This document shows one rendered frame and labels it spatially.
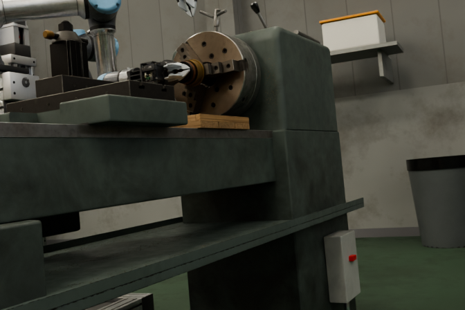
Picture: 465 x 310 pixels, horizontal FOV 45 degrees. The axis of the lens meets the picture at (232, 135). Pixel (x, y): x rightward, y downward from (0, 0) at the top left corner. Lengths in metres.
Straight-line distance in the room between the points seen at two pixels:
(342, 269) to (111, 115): 1.32
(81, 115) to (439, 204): 3.54
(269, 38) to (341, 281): 0.98
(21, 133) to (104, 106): 0.19
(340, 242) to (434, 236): 2.36
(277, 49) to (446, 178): 2.63
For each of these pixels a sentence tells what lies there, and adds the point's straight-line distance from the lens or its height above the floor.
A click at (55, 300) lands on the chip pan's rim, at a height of 0.55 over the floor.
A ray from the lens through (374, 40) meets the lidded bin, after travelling 4.68.
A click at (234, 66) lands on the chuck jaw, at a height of 1.08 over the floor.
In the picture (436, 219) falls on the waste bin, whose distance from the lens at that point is 4.51.
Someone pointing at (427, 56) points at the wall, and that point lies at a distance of 5.25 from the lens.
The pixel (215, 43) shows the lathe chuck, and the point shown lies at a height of 1.18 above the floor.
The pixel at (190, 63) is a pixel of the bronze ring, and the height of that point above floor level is 1.10.
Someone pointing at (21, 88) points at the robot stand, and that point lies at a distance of 1.98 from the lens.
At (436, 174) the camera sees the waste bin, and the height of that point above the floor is 0.56.
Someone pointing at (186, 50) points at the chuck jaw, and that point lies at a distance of 2.01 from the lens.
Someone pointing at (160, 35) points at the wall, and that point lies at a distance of 6.17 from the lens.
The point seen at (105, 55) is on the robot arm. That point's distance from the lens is 2.12.
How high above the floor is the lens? 0.75
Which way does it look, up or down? 3 degrees up
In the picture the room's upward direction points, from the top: 5 degrees counter-clockwise
